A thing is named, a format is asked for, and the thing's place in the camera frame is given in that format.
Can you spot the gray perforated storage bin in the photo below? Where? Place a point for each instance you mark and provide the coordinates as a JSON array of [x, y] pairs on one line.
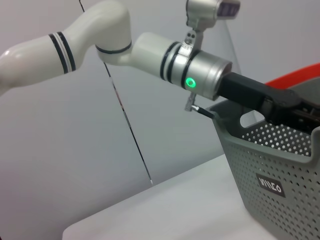
[[262, 175]]

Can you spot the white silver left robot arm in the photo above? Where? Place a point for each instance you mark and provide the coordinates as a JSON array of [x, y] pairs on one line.
[[100, 37]]

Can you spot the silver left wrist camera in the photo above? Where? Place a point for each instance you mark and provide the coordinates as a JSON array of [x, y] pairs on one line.
[[207, 10]]

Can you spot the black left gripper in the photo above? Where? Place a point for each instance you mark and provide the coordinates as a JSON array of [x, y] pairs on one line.
[[250, 92]]

